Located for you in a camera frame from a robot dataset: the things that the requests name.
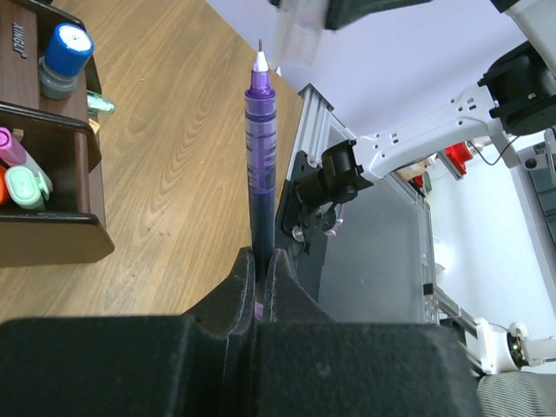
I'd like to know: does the orange black highlighter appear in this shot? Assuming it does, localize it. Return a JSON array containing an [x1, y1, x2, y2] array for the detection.
[[0, 165, 10, 206]]

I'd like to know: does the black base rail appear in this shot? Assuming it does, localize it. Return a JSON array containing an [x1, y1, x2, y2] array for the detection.
[[275, 151, 335, 301]]

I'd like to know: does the blue small bottle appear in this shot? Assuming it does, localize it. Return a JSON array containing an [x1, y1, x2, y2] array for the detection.
[[38, 23, 95, 100]]

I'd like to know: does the purple thin pen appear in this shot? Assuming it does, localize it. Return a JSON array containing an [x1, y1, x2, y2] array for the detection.
[[244, 43, 277, 321]]

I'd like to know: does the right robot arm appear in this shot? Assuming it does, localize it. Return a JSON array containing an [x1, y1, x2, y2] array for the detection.
[[292, 1, 555, 213]]

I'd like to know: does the brown wooden desk organizer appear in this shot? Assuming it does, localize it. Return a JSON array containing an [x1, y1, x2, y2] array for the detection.
[[1, 1, 114, 268]]

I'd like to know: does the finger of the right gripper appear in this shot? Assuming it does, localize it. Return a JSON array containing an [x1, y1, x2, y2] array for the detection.
[[324, 0, 431, 31]]

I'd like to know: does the pink red pen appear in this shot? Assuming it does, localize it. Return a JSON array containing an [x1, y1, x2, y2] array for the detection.
[[0, 127, 43, 174]]

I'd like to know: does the small clear tube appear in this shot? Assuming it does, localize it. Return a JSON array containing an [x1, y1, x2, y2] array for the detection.
[[271, 0, 328, 68]]

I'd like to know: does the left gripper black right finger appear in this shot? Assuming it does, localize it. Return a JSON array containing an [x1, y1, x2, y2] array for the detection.
[[254, 250, 482, 416]]

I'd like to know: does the mint green highlighter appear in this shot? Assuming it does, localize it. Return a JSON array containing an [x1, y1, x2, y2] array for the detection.
[[4, 166, 51, 210]]

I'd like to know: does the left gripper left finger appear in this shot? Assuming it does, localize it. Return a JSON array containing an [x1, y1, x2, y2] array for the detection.
[[1, 248, 255, 416]]

